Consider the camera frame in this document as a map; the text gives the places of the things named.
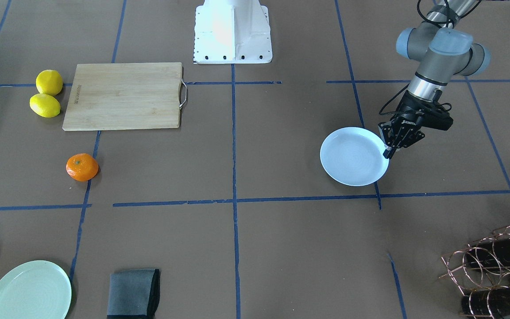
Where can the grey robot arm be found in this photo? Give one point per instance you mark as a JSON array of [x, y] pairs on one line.
[[442, 52]]

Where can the upper yellow lemon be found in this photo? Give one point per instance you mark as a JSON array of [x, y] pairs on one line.
[[49, 82]]

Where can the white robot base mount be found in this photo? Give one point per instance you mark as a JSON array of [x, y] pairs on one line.
[[232, 31]]

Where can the copper wire bottle rack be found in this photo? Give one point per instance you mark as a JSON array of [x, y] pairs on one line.
[[481, 273]]

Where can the folded grey cloth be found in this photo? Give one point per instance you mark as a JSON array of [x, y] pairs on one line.
[[134, 294]]

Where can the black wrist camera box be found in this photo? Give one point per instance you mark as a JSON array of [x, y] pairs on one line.
[[437, 119]]

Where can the orange mandarin fruit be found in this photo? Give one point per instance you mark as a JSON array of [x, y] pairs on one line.
[[82, 167]]

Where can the light blue plate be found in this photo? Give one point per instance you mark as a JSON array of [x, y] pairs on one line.
[[354, 156]]

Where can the bamboo cutting board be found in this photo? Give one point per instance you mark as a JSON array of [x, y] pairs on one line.
[[126, 96]]

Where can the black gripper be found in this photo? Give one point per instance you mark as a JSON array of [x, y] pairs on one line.
[[411, 110]]

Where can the yellow lemon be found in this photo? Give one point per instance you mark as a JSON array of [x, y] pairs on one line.
[[49, 82], [45, 105]]

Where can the lower yellow lemon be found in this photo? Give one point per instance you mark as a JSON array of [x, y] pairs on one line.
[[45, 105]]

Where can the pale green plate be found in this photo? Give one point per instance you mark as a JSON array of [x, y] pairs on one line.
[[35, 290]]

